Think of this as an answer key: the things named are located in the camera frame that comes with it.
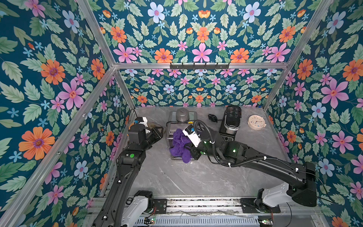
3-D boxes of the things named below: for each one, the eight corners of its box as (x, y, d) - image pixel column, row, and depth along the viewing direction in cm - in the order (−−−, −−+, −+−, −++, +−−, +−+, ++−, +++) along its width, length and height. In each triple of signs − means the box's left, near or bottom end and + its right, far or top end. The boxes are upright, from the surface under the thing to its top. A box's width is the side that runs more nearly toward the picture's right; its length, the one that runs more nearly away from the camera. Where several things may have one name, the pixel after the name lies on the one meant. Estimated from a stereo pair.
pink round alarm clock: (249, 130, 108) (251, 127, 105) (245, 118, 116) (247, 115, 113) (265, 130, 108) (267, 127, 105) (260, 118, 116) (262, 115, 113)
